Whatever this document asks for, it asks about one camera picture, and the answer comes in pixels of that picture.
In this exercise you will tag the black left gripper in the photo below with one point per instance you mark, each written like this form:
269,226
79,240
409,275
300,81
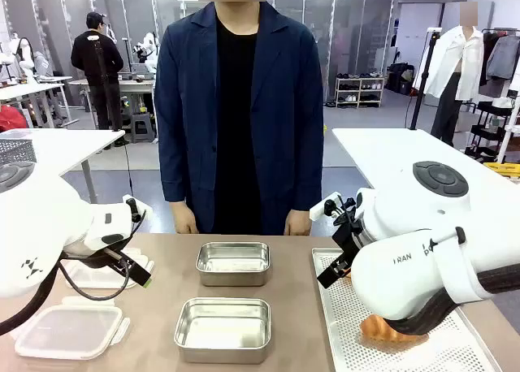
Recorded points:
95,258

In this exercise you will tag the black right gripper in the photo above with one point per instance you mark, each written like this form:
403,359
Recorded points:
350,234

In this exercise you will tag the golden croissant bread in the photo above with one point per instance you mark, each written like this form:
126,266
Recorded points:
346,271
382,331

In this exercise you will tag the clear plastic lidded container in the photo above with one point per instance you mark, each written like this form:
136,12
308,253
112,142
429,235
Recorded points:
69,331

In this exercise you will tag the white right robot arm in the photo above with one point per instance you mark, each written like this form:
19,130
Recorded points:
406,266

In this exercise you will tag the person's left forearm navy sleeve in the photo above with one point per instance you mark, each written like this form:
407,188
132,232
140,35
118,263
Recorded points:
306,177

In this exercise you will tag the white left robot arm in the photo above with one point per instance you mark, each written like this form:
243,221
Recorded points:
36,226

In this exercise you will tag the person's right forearm navy sleeve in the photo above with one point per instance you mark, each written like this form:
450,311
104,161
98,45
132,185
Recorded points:
175,173

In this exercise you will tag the rectangular steel container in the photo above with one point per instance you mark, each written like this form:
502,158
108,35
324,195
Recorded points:
233,262
222,331

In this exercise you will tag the person's left hand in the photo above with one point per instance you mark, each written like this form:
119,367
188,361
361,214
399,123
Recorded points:
298,223

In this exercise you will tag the person's right hand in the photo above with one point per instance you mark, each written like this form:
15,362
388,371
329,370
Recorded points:
185,222

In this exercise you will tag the clear plastic clip lid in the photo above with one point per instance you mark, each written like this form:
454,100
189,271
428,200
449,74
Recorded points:
97,276

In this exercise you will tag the perforated metal baking tray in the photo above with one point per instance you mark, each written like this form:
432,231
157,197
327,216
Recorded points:
345,327

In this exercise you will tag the small grey stool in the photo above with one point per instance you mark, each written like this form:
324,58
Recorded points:
143,128

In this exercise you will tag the white table with T-legs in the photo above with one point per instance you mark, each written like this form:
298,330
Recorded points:
65,144

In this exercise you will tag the grey mesh basket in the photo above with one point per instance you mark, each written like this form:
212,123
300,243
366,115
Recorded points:
16,150

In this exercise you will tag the white shoe rack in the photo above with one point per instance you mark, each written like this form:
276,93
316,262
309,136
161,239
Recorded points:
359,91

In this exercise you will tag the person torso navy jacket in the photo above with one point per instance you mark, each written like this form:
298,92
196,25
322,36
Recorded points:
239,116

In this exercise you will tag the red bag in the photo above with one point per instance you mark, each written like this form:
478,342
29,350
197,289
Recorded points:
12,119

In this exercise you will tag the yellow flat item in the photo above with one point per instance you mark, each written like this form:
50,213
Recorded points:
503,169

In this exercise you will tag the black tripod pole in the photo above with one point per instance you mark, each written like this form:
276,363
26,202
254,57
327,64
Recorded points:
420,87

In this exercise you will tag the man in black clothes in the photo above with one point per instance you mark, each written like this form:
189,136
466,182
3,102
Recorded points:
97,71

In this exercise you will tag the black bags pile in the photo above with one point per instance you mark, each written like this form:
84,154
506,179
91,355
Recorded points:
400,77

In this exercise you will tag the black trolley cart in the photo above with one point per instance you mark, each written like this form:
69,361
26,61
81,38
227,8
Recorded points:
487,128

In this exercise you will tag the white background workbench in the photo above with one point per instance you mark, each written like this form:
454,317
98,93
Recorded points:
32,89

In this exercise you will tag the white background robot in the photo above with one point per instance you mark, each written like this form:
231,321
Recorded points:
148,51

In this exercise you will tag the person in white shirt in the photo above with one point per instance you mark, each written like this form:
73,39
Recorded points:
455,67

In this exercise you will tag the clothes rack with garments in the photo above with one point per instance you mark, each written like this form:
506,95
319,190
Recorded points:
501,59

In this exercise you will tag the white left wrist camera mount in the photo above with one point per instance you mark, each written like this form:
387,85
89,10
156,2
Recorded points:
140,207

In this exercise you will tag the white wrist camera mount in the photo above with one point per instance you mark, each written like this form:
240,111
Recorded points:
321,209
140,207

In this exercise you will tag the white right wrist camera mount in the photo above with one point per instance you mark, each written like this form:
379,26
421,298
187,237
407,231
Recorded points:
321,209

